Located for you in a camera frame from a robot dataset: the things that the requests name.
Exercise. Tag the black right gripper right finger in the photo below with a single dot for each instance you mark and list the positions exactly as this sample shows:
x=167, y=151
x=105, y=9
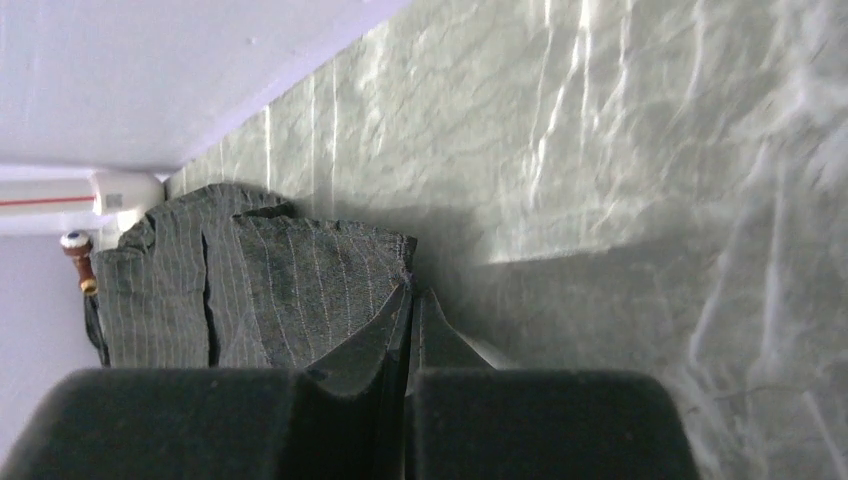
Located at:
x=466, y=419

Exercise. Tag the dark pinstriped shirt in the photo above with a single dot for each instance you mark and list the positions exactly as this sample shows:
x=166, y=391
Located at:
x=230, y=276

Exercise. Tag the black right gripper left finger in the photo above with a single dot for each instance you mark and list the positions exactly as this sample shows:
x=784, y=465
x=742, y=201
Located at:
x=337, y=418

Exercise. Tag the brown pipe fitting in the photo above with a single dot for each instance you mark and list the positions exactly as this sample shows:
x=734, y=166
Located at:
x=77, y=246

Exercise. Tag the white pole middle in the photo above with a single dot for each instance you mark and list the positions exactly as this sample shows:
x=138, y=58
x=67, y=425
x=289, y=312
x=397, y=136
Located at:
x=42, y=201

